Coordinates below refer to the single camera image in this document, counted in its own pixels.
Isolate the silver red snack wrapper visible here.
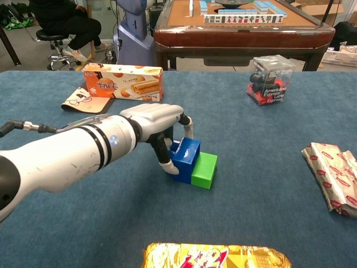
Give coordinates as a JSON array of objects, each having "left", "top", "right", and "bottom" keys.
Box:
[{"left": 301, "top": 142, "right": 357, "bottom": 219}]

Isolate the seated person in black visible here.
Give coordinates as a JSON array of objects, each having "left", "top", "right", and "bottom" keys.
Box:
[{"left": 29, "top": 0, "right": 108, "bottom": 63}]

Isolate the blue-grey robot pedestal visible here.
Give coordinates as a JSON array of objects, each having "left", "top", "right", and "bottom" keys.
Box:
[{"left": 113, "top": 0, "right": 155, "bottom": 66}]

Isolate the orange egg roll box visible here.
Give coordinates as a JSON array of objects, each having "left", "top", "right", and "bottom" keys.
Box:
[{"left": 82, "top": 63, "right": 165, "bottom": 103}]

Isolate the black bag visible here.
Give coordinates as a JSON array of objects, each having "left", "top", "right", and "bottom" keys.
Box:
[{"left": 333, "top": 21, "right": 357, "bottom": 51}]

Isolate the blue felt tablecloth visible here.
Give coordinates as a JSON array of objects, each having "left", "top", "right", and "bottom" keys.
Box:
[{"left": 0, "top": 70, "right": 357, "bottom": 268}]

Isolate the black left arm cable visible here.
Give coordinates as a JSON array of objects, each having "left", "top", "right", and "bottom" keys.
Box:
[{"left": 0, "top": 116, "right": 112, "bottom": 138}]

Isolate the clear coffee capsule box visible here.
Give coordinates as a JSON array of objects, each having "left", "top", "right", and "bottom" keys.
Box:
[{"left": 245, "top": 55, "right": 296, "bottom": 107}]

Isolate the gold snack package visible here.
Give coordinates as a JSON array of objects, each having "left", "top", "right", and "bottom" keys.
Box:
[{"left": 142, "top": 242, "right": 292, "bottom": 268}]

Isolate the black swivel stool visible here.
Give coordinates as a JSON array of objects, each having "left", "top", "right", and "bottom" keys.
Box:
[{"left": 36, "top": 29, "right": 81, "bottom": 71}]

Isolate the dark table leg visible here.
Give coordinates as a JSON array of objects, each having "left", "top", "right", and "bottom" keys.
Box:
[{"left": 0, "top": 25, "right": 22, "bottom": 67}]

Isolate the brown mahjong table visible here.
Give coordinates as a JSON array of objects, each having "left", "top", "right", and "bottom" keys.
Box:
[{"left": 153, "top": 0, "right": 336, "bottom": 72}]

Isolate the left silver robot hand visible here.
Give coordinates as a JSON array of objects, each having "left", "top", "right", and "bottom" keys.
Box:
[{"left": 119, "top": 103, "right": 195, "bottom": 175}]

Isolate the cartoon printed mouse pad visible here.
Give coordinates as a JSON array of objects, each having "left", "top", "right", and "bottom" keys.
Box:
[{"left": 60, "top": 85, "right": 115, "bottom": 115}]

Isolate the green toy block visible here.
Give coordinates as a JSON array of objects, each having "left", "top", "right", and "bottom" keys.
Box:
[{"left": 191, "top": 152, "right": 219, "bottom": 190}]

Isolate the blue toy block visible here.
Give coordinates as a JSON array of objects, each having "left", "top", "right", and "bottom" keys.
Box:
[{"left": 169, "top": 137, "right": 201, "bottom": 184}]

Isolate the face-up mahjong tile row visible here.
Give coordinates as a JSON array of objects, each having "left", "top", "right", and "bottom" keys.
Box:
[{"left": 203, "top": 13, "right": 284, "bottom": 25}]

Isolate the white plastic basket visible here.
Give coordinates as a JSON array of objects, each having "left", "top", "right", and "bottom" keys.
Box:
[{"left": 321, "top": 49, "right": 357, "bottom": 68}]

